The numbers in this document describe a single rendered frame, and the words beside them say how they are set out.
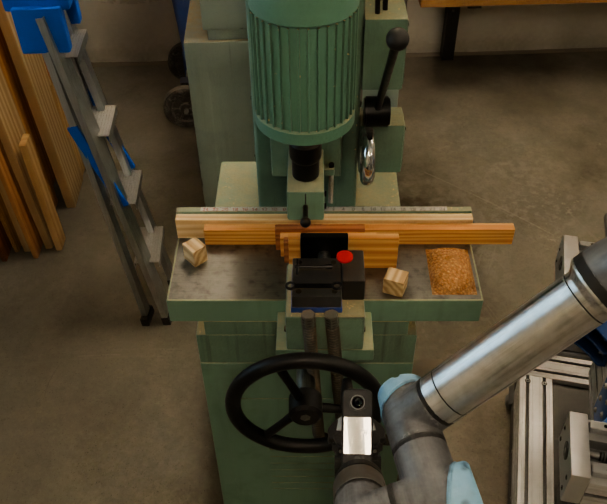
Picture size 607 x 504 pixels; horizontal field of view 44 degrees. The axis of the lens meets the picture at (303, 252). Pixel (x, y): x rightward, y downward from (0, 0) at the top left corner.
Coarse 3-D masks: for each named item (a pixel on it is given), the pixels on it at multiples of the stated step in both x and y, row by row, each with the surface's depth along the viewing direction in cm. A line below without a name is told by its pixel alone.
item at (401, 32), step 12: (396, 36) 111; (408, 36) 112; (396, 48) 112; (384, 72) 126; (384, 84) 131; (372, 96) 149; (384, 96) 139; (372, 108) 147; (384, 108) 147; (372, 120) 148; (384, 120) 148
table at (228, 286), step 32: (224, 256) 152; (256, 256) 152; (416, 256) 152; (192, 288) 146; (224, 288) 146; (256, 288) 146; (416, 288) 145; (480, 288) 145; (192, 320) 148; (224, 320) 148; (256, 320) 147; (384, 320) 147; (416, 320) 147; (448, 320) 147; (288, 352) 139; (320, 352) 139; (352, 352) 139
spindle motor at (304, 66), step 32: (256, 0) 114; (288, 0) 111; (320, 0) 111; (352, 0) 115; (256, 32) 119; (288, 32) 115; (320, 32) 115; (352, 32) 120; (256, 64) 124; (288, 64) 118; (320, 64) 119; (352, 64) 124; (256, 96) 128; (288, 96) 122; (320, 96) 123; (352, 96) 128; (288, 128) 127; (320, 128) 127
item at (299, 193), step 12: (288, 156) 148; (288, 168) 146; (288, 180) 143; (288, 192) 140; (300, 192) 140; (312, 192) 140; (324, 192) 142; (288, 204) 142; (300, 204) 142; (312, 204) 142; (324, 204) 144; (288, 216) 144; (300, 216) 144; (312, 216) 144
